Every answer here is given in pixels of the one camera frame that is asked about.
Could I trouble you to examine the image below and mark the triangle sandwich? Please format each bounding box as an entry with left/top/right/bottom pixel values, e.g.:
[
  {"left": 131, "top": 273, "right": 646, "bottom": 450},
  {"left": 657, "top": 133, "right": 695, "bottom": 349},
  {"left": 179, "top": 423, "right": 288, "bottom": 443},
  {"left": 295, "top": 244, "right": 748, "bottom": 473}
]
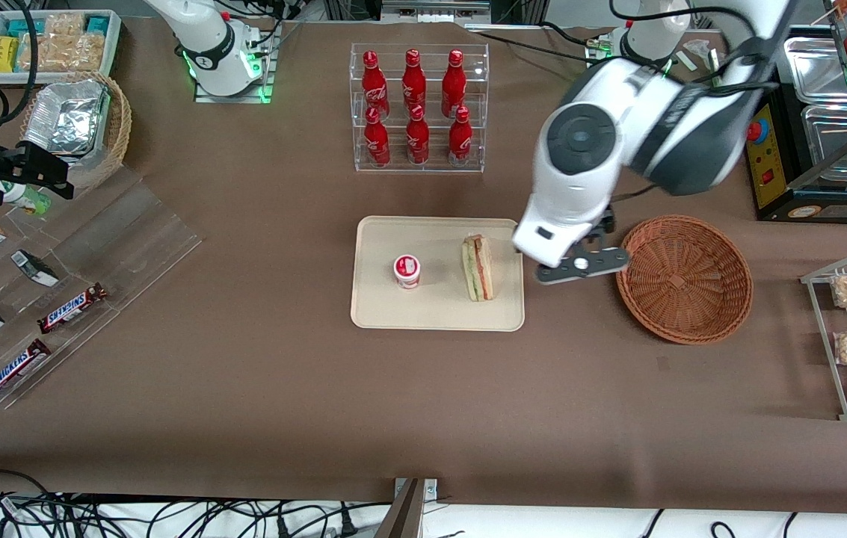
[{"left": 461, "top": 234, "right": 496, "bottom": 303}]

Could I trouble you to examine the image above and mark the aluminium foil tray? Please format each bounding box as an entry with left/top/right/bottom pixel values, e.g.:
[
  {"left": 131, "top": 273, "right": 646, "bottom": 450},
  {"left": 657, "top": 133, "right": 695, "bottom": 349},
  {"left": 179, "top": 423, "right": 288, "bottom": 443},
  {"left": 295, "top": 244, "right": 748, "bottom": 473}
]
[{"left": 22, "top": 78, "right": 111, "bottom": 157}]

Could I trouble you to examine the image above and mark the tan wicker basket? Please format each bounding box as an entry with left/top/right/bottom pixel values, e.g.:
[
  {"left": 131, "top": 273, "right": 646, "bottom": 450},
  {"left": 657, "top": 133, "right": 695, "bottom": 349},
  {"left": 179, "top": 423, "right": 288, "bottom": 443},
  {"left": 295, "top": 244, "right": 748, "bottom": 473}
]
[{"left": 18, "top": 71, "right": 133, "bottom": 192}]

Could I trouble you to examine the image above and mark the brown wicker basket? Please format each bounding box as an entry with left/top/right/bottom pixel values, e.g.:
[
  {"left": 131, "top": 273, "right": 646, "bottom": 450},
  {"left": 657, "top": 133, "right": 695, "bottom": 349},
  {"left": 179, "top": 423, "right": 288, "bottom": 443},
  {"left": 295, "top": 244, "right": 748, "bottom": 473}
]
[{"left": 615, "top": 214, "right": 754, "bottom": 345}]

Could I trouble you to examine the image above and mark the beige plastic tray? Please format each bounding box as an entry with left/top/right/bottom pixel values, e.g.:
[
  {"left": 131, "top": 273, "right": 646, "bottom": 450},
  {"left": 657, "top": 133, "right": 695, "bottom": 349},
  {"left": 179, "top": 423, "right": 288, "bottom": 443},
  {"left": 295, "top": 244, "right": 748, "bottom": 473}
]
[{"left": 350, "top": 216, "right": 526, "bottom": 332}]

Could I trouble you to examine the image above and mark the green white bottle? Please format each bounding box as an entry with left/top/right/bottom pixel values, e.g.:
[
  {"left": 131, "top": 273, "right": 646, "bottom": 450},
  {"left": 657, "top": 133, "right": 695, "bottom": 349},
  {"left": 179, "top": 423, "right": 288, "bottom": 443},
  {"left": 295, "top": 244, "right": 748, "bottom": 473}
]
[{"left": 0, "top": 179, "right": 52, "bottom": 217}]

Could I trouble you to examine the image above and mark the clear acrylic stepped stand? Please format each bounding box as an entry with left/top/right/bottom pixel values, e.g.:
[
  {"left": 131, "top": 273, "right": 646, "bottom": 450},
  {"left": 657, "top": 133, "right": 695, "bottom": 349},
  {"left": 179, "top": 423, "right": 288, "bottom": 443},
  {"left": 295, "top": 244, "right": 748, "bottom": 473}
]
[{"left": 0, "top": 167, "right": 204, "bottom": 411}]

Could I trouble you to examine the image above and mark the clear cracker packet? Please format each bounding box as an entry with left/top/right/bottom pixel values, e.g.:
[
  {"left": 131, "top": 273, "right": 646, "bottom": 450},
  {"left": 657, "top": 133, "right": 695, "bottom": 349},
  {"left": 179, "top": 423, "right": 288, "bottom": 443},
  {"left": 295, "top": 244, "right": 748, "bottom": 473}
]
[{"left": 18, "top": 13, "right": 107, "bottom": 73}]

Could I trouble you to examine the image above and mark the Snickers chocolate bar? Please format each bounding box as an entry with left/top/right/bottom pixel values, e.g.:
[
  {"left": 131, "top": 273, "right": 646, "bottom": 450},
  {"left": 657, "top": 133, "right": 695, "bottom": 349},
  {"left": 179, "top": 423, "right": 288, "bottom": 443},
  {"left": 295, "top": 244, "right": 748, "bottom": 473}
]
[
  {"left": 37, "top": 282, "right": 109, "bottom": 335},
  {"left": 0, "top": 338, "right": 52, "bottom": 404}
]

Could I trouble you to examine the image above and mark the red cola bottle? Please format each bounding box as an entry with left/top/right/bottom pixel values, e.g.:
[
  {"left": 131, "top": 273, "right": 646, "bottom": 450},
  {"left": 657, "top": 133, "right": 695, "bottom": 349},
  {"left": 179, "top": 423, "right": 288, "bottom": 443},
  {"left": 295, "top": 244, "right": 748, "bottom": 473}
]
[
  {"left": 363, "top": 106, "right": 392, "bottom": 168},
  {"left": 441, "top": 49, "right": 467, "bottom": 119},
  {"left": 401, "top": 49, "right": 428, "bottom": 113},
  {"left": 448, "top": 106, "right": 474, "bottom": 167},
  {"left": 405, "top": 105, "right": 431, "bottom": 167},
  {"left": 361, "top": 50, "right": 391, "bottom": 120}
]

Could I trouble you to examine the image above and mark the white plastic bin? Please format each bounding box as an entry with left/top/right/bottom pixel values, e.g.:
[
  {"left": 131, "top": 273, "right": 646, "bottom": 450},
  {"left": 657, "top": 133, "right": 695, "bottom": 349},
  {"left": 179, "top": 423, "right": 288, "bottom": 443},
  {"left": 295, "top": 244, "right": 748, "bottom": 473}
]
[{"left": 0, "top": 9, "right": 123, "bottom": 84}]

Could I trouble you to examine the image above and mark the clear acrylic bottle rack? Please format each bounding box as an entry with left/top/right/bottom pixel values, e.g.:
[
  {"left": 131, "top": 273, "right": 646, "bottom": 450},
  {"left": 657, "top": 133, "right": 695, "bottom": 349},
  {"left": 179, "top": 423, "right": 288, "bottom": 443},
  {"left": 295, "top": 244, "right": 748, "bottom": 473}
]
[{"left": 350, "top": 43, "right": 490, "bottom": 174}]

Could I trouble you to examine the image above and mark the red white yogurt cup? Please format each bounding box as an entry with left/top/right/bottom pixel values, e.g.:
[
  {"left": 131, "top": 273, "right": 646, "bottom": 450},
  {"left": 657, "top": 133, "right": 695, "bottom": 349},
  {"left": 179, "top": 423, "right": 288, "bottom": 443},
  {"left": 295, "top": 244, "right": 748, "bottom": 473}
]
[{"left": 393, "top": 255, "right": 422, "bottom": 291}]

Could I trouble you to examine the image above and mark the black food warmer appliance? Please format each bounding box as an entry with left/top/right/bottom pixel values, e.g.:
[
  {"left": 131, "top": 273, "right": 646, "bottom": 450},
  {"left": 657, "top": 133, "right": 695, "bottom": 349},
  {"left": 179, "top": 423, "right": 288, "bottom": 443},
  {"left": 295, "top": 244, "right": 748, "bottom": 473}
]
[{"left": 742, "top": 22, "right": 847, "bottom": 225}]

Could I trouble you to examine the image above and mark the brown table cover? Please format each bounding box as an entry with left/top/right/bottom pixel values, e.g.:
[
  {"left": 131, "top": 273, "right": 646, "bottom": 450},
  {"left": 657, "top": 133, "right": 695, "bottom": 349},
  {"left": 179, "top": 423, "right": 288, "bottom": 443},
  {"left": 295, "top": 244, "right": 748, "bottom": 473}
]
[{"left": 0, "top": 16, "right": 847, "bottom": 516}]

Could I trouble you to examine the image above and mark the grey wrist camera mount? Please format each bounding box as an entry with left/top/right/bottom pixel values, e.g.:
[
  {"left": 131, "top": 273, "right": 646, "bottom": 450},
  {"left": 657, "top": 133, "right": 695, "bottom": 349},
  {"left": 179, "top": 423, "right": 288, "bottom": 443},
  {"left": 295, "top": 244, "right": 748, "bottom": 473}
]
[{"left": 537, "top": 244, "right": 632, "bottom": 287}]

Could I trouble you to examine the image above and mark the black table cable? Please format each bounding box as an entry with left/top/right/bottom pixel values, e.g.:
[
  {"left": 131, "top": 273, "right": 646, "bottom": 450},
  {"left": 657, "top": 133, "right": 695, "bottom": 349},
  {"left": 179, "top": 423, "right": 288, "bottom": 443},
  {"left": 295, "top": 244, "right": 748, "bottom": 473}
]
[{"left": 466, "top": 21, "right": 597, "bottom": 65}]

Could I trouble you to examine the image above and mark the metal table bracket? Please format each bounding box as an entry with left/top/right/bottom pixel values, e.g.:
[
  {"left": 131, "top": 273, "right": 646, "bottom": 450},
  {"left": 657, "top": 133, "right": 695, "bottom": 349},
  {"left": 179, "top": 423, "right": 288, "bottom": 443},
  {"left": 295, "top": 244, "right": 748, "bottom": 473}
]
[{"left": 375, "top": 477, "right": 440, "bottom": 538}]

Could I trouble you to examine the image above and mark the black floor cable bundle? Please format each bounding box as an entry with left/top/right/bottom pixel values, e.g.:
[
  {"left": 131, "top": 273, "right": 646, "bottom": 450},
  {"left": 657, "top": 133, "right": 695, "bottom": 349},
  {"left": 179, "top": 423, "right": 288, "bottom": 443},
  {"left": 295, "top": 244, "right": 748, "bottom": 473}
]
[{"left": 0, "top": 469, "right": 395, "bottom": 538}]

